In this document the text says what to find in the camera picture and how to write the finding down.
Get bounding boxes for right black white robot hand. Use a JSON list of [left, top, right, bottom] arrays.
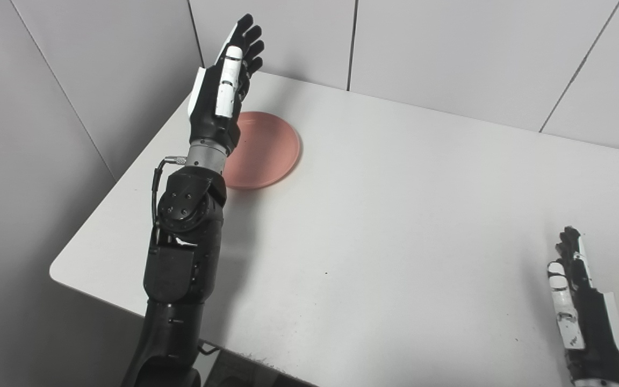
[[547, 226, 619, 386]]

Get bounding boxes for pink round plate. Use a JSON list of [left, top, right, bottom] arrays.
[[222, 111, 301, 190]]

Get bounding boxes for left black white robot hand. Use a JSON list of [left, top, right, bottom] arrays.
[[187, 13, 265, 157]]

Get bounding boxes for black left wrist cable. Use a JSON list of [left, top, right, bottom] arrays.
[[151, 155, 188, 226]]

